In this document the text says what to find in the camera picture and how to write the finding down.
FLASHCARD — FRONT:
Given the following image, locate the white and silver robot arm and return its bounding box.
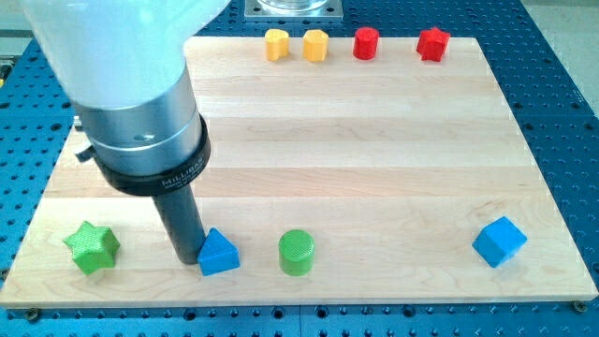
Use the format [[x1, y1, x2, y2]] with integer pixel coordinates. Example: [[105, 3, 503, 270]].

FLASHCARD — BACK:
[[20, 0, 229, 176]]

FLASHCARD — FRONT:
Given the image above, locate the blue cube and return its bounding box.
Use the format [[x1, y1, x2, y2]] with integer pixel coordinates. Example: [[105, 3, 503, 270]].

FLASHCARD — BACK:
[[472, 216, 528, 268]]

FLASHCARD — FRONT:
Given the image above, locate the light wooden board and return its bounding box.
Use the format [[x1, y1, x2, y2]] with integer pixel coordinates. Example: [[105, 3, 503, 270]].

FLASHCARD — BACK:
[[1, 37, 597, 309]]

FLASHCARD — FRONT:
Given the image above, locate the green cylinder block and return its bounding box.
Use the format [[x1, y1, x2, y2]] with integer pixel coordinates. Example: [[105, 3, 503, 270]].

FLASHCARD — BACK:
[[278, 229, 315, 276]]

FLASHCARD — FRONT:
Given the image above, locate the blue triangular block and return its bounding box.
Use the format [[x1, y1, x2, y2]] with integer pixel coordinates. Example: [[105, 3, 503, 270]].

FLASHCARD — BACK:
[[197, 227, 241, 276]]

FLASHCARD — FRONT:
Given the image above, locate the yellow hexagon block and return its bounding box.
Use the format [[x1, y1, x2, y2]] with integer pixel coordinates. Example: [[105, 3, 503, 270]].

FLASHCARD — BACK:
[[302, 29, 329, 62]]

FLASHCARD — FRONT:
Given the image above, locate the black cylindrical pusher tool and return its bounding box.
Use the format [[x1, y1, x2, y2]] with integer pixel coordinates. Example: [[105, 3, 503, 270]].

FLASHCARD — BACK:
[[95, 114, 211, 265]]

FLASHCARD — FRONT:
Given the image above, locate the yellow heart block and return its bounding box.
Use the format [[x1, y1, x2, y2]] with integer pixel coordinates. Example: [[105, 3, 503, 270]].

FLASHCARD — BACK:
[[264, 29, 289, 61]]

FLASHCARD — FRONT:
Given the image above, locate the red cylinder block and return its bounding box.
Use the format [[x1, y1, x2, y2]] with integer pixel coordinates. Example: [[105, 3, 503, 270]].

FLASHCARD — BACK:
[[353, 26, 380, 60]]

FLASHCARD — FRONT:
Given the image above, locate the red star block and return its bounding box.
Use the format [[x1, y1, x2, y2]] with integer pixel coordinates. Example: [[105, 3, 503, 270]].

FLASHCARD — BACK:
[[416, 27, 451, 62]]

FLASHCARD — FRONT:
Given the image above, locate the green star block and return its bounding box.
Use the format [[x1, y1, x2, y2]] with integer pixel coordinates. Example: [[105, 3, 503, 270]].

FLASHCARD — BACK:
[[63, 221, 120, 275]]

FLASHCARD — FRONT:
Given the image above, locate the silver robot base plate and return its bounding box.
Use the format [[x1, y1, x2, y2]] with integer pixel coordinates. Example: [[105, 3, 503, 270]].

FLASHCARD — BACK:
[[244, 0, 343, 22]]

